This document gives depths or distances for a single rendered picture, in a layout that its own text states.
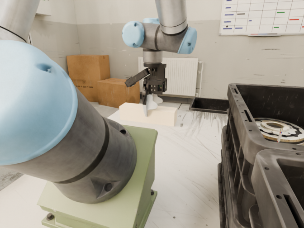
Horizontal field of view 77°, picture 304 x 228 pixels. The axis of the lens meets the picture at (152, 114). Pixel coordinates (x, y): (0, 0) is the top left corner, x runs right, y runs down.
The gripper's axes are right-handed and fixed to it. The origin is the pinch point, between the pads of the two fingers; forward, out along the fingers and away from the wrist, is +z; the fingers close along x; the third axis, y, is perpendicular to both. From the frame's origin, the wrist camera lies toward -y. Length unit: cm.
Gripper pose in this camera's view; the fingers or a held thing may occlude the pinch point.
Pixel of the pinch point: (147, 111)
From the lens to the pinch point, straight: 81.2
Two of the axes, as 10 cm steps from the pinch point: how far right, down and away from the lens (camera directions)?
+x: 3.1, -3.4, 8.9
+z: 0.0, 9.4, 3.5
